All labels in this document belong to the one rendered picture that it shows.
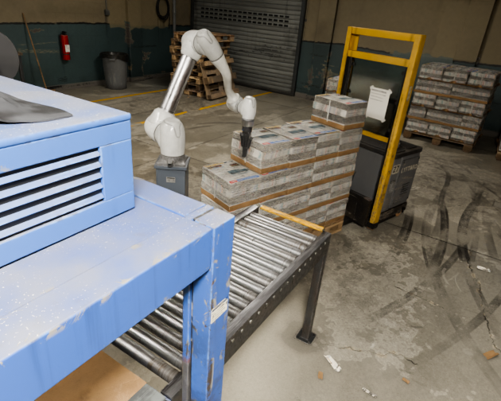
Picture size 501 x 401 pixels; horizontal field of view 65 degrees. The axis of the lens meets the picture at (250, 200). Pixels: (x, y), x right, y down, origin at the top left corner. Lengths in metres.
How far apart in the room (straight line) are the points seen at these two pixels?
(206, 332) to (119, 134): 0.48
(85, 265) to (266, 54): 10.08
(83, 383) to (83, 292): 0.90
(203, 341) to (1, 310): 0.48
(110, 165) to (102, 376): 0.90
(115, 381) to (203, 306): 0.65
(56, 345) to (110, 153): 0.34
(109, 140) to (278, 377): 2.03
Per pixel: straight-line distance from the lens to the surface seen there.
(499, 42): 9.17
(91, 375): 1.53
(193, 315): 0.96
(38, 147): 0.69
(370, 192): 4.26
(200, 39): 2.58
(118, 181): 0.81
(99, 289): 0.65
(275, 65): 10.49
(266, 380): 2.53
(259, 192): 2.99
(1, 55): 1.44
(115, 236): 0.77
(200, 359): 1.03
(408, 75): 3.74
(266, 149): 2.88
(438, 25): 9.28
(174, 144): 2.52
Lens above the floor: 1.95
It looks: 26 degrees down
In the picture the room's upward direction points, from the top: 5 degrees clockwise
